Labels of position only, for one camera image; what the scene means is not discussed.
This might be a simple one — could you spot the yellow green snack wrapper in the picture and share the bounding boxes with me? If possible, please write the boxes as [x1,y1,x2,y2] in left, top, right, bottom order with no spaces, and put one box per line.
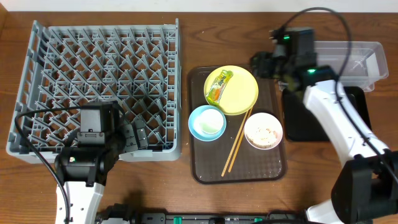
[206,70,233,105]

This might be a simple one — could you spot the pink bowl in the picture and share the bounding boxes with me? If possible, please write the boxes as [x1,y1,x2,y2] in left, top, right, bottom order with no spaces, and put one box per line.
[244,113,283,150]

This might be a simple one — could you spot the white cup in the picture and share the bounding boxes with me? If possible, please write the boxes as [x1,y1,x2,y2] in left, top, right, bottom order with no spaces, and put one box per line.
[193,109,224,134]

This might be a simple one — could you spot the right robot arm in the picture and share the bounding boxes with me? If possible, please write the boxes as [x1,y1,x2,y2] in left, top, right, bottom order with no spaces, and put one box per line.
[250,26,397,223]

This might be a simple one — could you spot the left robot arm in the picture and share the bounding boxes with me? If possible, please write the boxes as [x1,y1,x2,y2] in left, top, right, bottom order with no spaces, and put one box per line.
[54,101,149,223]

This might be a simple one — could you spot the grey plastic dishwasher rack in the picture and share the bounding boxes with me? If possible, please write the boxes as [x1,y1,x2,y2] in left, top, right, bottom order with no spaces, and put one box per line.
[14,22,182,162]

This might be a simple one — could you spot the clear plastic waste bin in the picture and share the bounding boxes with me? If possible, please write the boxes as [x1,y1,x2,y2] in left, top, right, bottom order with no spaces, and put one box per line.
[315,41,389,92]

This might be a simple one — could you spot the yellow plate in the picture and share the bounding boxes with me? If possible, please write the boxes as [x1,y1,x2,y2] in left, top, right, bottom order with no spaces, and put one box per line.
[203,65,259,116]

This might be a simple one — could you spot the black tray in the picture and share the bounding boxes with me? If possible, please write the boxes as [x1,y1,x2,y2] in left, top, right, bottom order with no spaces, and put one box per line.
[282,86,372,142]

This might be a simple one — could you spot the brown serving tray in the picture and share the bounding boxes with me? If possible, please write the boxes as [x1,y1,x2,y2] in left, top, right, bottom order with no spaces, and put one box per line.
[187,66,287,185]

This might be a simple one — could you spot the left wooden chopstick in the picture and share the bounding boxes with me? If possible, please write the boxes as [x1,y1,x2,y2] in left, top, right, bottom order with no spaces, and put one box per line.
[221,108,252,177]

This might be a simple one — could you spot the wooden chopstick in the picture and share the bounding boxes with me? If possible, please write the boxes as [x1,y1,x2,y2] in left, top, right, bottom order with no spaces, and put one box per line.
[228,108,253,172]
[221,108,252,177]

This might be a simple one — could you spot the right wooden chopstick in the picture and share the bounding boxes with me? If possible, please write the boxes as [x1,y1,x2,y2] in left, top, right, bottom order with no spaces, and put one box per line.
[228,108,253,172]

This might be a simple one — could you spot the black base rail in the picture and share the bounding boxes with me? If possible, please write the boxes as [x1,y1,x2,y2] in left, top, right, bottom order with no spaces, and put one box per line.
[94,203,308,224]

